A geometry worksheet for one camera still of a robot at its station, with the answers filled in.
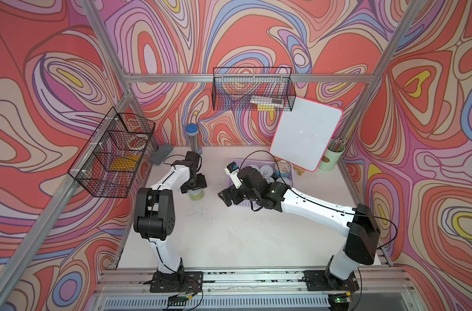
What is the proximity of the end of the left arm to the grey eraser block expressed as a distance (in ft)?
1.20

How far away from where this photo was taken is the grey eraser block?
3.74 ft

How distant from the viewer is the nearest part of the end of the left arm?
28.3 inches
